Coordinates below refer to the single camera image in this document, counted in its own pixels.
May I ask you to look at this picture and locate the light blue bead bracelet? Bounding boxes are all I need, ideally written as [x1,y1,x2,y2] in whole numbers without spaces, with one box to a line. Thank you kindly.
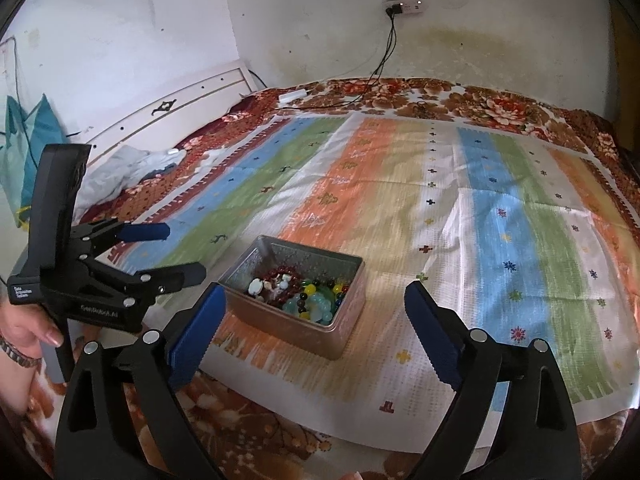
[281,295,337,324]

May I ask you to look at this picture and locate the shell bracelet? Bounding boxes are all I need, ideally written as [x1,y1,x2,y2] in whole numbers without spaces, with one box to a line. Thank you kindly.
[247,277,293,300]

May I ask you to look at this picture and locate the metal wristwatch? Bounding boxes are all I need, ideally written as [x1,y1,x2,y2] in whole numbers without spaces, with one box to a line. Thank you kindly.
[0,335,44,367]

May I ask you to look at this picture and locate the teal bag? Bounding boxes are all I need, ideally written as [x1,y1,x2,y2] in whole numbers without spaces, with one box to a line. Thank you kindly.
[0,94,66,229]

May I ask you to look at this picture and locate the red bead bracelet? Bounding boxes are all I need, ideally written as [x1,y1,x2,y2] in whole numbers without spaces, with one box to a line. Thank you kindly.
[262,266,304,307]

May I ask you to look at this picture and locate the white headboard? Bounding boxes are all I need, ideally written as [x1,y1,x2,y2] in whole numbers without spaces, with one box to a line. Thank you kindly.
[84,57,253,161]

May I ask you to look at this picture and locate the yellow and black bead bracelet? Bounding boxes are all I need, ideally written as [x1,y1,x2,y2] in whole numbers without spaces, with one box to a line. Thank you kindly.
[295,282,321,318]

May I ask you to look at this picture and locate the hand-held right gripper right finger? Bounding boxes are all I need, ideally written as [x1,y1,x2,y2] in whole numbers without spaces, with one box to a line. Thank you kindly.
[404,281,583,480]

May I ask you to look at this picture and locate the black charger cable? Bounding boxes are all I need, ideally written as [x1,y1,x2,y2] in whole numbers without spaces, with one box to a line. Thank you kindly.
[272,10,401,111]

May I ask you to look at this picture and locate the silver metal tin box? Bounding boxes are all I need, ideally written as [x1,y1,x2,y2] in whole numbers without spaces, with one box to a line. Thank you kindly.
[217,235,365,361]

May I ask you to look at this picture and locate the white power strip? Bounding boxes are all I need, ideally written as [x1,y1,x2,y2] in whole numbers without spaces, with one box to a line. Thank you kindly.
[382,1,427,16]

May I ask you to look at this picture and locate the person's left hand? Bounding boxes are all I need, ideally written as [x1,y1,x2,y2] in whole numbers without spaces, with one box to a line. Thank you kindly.
[0,294,65,361]

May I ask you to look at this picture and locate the colourful striped mat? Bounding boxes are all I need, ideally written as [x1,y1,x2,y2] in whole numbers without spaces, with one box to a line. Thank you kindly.
[107,112,640,451]

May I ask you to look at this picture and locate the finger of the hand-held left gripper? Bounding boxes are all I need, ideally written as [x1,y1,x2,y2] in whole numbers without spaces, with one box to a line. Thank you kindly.
[81,257,207,307]
[70,220,171,259]

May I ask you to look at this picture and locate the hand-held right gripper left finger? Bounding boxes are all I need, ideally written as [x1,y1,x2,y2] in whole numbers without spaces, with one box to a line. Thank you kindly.
[54,282,228,480]

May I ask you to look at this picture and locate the dark wooden furniture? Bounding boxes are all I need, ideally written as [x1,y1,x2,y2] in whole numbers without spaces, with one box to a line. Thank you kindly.
[607,0,640,161]

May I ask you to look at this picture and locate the multicolour glass bead bracelet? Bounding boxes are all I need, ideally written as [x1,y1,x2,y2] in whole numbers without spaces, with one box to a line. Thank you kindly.
[314,277,351,307]

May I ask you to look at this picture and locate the grey clothes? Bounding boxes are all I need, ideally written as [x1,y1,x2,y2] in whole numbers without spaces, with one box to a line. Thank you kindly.
[77,144,189,206]

